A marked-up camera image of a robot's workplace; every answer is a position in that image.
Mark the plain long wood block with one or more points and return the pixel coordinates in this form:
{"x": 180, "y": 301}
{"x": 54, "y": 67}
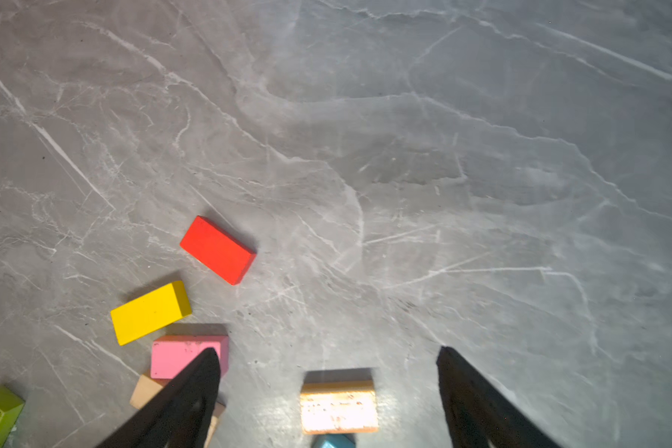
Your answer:
{"x": 147, "y": 388}

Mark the pink wood block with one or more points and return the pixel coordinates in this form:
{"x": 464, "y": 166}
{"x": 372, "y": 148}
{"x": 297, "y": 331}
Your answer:
{"x": 172, "y": 353}

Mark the blue letter P cube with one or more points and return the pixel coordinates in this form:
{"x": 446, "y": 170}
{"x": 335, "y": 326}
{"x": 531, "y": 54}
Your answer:
{"x": 333, "y": 441}

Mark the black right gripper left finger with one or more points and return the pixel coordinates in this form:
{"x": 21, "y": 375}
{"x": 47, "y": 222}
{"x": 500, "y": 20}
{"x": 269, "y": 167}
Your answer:
{"x": 180, "y": 414}

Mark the red wood block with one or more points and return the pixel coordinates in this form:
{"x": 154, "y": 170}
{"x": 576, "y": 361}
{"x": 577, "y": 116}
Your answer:
{"x": 218, "y": 251}

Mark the monkey picture wood block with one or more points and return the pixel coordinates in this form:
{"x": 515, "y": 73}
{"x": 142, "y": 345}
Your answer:
{"x": 339, "y": 408}

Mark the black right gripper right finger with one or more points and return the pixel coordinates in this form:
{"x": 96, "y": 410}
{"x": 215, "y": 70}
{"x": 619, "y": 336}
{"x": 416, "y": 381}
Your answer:
{"x": 476, "y": 413}

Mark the yellow wood block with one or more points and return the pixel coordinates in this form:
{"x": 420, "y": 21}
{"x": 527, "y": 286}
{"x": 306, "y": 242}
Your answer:
{"x": 151, "y": 312}

